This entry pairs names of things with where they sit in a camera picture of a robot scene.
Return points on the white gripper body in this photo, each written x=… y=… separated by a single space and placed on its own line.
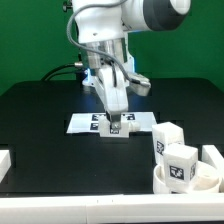
x=111 y=87

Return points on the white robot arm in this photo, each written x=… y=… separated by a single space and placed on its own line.
x=102 y=29

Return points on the white paper with tags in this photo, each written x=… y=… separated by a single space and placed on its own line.
x=88 y=122

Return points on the white obstacle wall left piece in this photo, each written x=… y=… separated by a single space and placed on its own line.
x=5 y=163

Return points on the white front rail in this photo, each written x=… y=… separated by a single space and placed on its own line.
x=121 y=209

